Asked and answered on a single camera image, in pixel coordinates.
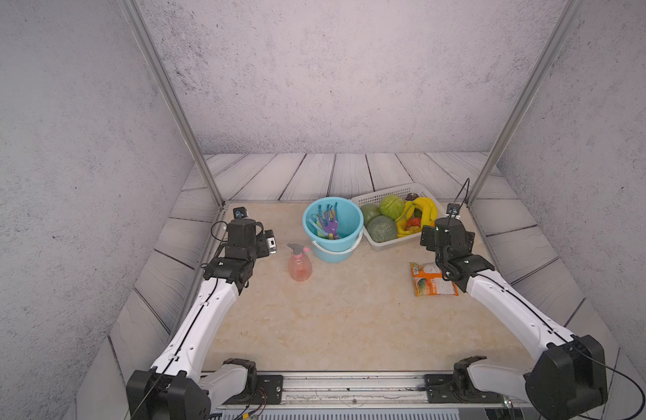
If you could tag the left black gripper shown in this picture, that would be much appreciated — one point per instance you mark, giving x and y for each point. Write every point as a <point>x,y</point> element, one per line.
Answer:
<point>260,241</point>

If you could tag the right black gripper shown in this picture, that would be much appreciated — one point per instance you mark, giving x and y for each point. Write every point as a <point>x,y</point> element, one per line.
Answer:
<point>429,237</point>

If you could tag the pink spray bottle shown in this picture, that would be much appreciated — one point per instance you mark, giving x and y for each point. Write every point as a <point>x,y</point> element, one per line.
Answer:
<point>300,265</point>

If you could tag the light blue fork white handle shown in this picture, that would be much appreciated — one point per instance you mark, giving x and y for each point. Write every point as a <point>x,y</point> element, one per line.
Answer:
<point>313,223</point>

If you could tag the purple rake pink handle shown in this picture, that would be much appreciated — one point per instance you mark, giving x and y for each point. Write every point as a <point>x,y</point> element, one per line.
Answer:
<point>332,228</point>

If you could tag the teal fork yellow handle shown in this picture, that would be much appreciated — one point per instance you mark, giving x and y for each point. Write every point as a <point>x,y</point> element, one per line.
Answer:
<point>324,216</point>

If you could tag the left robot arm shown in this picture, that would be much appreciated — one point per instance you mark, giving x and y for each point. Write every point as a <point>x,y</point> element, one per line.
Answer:
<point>174,387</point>

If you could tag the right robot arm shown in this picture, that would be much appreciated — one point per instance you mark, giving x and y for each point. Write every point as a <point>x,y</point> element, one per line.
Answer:
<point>568,377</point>

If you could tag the yellow banana bunch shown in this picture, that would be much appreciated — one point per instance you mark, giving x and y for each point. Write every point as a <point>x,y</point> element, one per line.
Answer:
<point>423,208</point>

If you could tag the red pepper toy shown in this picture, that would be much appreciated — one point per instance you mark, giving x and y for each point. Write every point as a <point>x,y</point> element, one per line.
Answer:
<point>413,224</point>

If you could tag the orange seed packet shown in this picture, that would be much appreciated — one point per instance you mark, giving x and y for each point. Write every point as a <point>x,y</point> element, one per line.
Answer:
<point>427,280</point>

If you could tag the green cabbage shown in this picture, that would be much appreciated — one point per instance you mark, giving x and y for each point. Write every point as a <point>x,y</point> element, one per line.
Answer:
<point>392,206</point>

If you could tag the round green melon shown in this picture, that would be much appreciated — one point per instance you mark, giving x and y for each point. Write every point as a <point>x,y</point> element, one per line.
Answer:
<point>382,229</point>

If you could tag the green apple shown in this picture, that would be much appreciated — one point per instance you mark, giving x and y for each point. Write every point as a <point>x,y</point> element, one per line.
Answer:
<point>370,211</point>

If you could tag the light blue plastic bucket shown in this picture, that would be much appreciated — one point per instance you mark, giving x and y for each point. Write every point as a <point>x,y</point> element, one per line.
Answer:
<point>351,225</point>

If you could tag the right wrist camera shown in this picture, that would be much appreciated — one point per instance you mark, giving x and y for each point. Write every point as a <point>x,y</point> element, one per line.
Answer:
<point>453,210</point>

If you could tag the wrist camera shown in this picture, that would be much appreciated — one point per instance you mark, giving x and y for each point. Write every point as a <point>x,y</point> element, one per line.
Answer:
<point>453,210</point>
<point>240,212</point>

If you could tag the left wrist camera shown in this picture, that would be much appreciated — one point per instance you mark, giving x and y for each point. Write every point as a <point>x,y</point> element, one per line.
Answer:
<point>240,212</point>

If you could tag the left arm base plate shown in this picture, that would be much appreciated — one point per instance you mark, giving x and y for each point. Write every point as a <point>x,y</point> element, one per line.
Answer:
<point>268,389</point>

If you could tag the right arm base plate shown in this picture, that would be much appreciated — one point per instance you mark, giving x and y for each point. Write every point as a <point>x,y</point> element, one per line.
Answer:
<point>443,391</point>

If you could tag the aluminium front rail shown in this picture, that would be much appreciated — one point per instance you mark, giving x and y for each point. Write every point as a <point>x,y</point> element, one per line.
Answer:
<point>310,389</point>

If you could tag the right aluminium frame post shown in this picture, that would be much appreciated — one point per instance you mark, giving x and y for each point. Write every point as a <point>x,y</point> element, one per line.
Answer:
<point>565,23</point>

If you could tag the aluminium frame post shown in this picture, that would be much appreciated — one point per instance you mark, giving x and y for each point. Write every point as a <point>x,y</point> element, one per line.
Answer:
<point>565,23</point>
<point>155,64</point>

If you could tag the left aluminium frame post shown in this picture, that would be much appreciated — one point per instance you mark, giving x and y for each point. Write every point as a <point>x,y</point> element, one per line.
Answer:
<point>155,64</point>

